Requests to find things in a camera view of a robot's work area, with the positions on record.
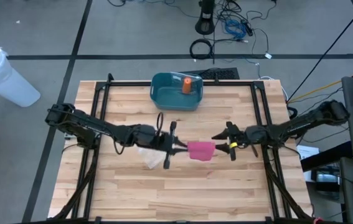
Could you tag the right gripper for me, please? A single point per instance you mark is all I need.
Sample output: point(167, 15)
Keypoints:
point(244, 136)

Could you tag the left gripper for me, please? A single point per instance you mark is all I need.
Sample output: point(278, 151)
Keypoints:
point(160, 141)

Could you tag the pink bandage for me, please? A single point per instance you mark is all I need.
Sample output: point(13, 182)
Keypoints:
point(201, 151)

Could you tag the orange bandage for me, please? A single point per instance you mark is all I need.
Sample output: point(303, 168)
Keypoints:
point(187, 85)

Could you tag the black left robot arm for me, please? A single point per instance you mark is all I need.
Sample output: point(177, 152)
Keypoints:
point(82, 124)

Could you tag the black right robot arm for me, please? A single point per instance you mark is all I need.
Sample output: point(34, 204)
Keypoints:
point(294, 127)

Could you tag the teal plastic bin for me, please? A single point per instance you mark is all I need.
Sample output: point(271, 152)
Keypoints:
point(170, 99)

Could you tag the black mesh panel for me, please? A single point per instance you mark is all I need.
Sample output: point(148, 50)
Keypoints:
point(219, 74)

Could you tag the white paper sheet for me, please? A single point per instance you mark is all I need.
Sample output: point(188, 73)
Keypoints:
point(307, 152)

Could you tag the black power strip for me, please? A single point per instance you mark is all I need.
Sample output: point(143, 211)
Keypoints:
point(247, 28)

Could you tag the black stand base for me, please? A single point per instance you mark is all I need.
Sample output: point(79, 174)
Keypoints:
point(205, 18)

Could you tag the thin black slanted rod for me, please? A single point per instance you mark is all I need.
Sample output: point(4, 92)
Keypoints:
point(329, 49)

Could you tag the black metal table frame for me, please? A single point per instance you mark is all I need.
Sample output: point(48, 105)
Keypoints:
point(241, 83)

